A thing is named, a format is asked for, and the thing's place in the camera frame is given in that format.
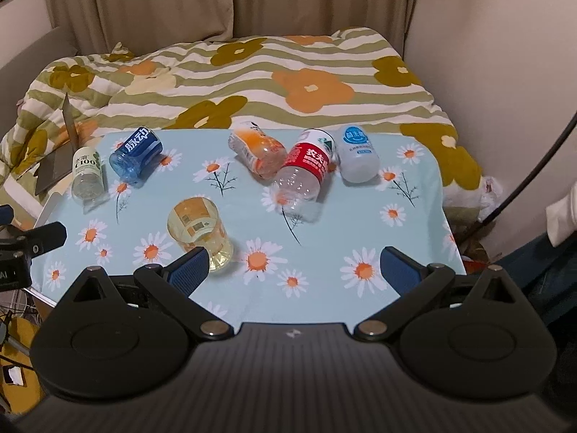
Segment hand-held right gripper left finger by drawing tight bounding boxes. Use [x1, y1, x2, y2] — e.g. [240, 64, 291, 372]
[71, 246, 235, 340]

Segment white green label bottle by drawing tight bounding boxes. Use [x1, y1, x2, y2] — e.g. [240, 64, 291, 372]
[71, 147, 106, 204]

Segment white plastic bag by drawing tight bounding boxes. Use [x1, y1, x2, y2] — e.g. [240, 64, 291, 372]
[444, 175, 497, 223]

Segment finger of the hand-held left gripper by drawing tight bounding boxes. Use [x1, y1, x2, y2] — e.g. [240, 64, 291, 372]
[26, 221, 68, 259]

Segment beige curtain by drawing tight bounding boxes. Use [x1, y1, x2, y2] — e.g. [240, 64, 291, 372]
[38, 0, 422, 55]

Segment person's dark pants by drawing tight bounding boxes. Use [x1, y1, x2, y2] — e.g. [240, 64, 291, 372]
[495, 229, 577, 326]

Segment red label bottle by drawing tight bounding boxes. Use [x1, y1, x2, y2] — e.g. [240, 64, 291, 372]
[273, 128, 338, 218]

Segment black cable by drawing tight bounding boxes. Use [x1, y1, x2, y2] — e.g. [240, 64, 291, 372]
[477, 112, 577, 226]

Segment grey laptop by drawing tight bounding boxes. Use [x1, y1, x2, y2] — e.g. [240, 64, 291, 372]
[35, 92, 87, 196]

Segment grey headboard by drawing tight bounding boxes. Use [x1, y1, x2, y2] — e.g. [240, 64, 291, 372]
[0, 25, 78, 138]

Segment orange label bottle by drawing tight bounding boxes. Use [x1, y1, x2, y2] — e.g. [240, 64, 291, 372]
[227, 120, 288, 180]

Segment white light-blue label bottle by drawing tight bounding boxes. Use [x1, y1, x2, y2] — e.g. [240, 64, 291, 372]
[338, 126, 380, 184]

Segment light blue daisy tablecloth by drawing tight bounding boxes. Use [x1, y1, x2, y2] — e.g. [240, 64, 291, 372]
[31, 128, 468, 325]

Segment person's white sleeve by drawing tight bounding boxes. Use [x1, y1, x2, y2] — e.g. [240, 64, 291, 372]
[546, 187, 577, 247]

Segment striped flower blanket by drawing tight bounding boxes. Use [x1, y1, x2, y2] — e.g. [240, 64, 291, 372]
[0, 26, 484, 217]

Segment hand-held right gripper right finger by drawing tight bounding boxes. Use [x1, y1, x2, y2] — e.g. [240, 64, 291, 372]
[353, 246, 517, 340]

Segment blue label bottle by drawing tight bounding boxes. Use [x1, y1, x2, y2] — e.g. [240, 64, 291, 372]
[109, 127, 164, 186]

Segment yellow bag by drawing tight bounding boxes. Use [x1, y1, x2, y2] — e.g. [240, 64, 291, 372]
[0, 316, 48, 416]

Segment yellow transparent cup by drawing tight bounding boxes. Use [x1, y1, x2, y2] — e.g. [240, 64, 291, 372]
[167, 197, 234, 274]

